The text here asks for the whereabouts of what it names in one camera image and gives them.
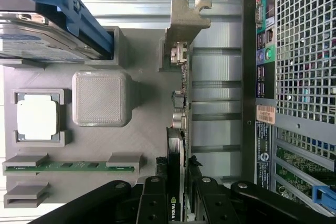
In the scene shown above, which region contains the bare green RAM stick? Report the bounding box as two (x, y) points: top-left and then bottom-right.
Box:
(4, 162), (140, 173)

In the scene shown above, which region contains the green motherboard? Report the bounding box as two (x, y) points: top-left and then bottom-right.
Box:
(276, 145), (336, 204)

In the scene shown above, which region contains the pink service tag sticker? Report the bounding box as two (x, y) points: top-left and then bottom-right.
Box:
(256, 104), (276, 124)

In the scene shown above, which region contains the blue case latch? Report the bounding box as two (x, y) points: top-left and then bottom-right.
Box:
(311, 184), (332, 212)

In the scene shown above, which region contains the grey printed parts rack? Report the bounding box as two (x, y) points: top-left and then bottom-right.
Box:
(2, 26), (194, 210)

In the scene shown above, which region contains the black open PC case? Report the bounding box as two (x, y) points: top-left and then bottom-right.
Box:
(241, 0), (336, 224)

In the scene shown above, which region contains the silver CPU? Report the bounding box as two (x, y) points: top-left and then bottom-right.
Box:
(15, 94), (59, 141)

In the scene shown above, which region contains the hard disk blue carrier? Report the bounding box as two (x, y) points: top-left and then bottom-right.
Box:
(0, 0), (115, 62)

